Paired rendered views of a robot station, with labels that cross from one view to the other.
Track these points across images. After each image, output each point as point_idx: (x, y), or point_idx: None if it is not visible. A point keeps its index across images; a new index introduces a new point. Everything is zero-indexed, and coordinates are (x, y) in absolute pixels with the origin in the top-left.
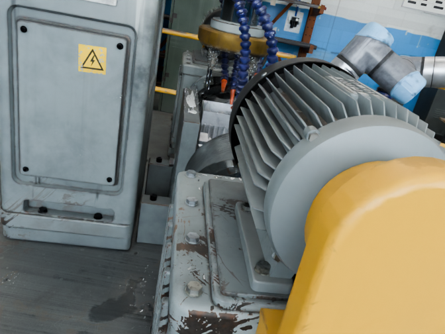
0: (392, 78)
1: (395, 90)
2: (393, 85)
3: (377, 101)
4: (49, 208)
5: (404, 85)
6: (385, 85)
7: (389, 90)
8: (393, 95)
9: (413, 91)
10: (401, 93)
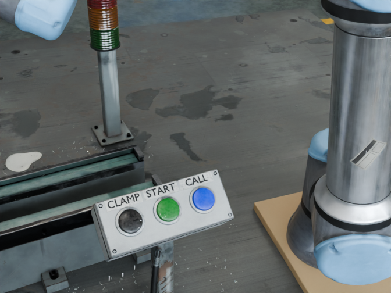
0: (3, 3)
1: (21, 23)
2: (12, 15)
3: None
4: None
5: (31, 11)
6: (2, 17)
7: (13, 24)
8: (27, 31)
9: (52, 18)
10: (34, 26)
